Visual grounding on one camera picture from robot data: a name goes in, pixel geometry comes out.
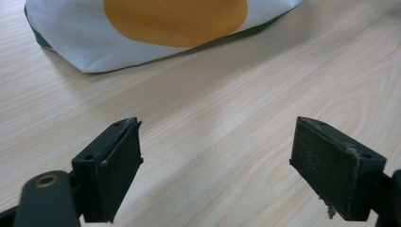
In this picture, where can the white cloth with orange circle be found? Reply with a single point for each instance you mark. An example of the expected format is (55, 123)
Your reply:
(94, 34)

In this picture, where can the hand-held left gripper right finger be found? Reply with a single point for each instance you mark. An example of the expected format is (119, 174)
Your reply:
(334, 176)

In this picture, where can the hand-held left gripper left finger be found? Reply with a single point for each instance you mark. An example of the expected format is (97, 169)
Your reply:
(108, 171)

